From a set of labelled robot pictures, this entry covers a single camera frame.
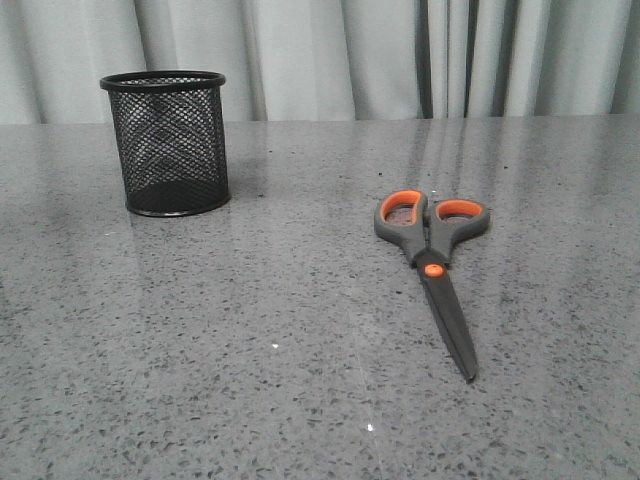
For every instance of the grey curtain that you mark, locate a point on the grey curtain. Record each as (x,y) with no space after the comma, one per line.
(328,60)

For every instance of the black mesh pen holder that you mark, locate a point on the black mesh pen holder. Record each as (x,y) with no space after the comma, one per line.
(170,138)

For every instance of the grey orange scissors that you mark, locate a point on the grey orange scissors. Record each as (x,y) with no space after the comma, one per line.
(427,234)

